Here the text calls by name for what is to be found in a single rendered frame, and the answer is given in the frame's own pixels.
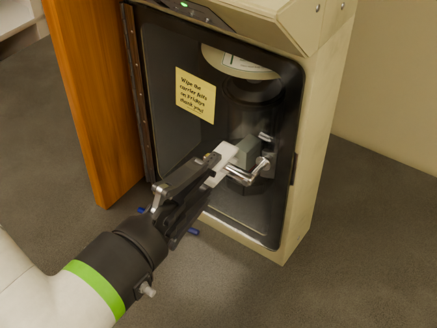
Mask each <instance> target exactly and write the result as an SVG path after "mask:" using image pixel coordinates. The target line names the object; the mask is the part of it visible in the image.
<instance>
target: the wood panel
mask: <svg viewBox="0 0 437 328"><path fill-rule="evenodd" d="M120 1H123V0H41V2H42V6H43V9H44V14H45V16H46V21H47V25H48V28H49V32H50V35H51V39H52V43H53V47H54V50H55V54H56V57H57V61H58V64H59V68H60V73H61V76H62V80H63V83H64V88H65V90H66V95H67V97H68V102H69V105H70V109H71V112H72V116H73V121H74V124H75V128H76V131H77V135H78V138H79V142H80V145H81V150H82V153H83V157H84V160H85V165H86V169H87V172H88V176H89V179H90V183H91V186H92V190H93V194H94V198H95V201H96V204H97V205H98V206H100V207H102V208H103V209H105V210H107V209H108V208H110V207H111V206H112V205H113V204H114V203H115V202H116V201H117V200H118V199H119V198H120V197H122V196H123V195H124V194H125V193H126V192H127V191H128V190H130V189H131V188H132V187H133V186H134V185H135V184H136V183H137V182H138V181H139V180H140V179H141V178H143V177H144V176H145V172H144V164H143V159H142V151H141V146H140V138H139V130H138V126H137V118H136V112H135V104H134V99H133V91H132V87H131V79H130V74H129V66H128V61H127V53H126V45H125V40H124V32H123V27H122V19H121V15H120V7H119V2H120Z"/></svg>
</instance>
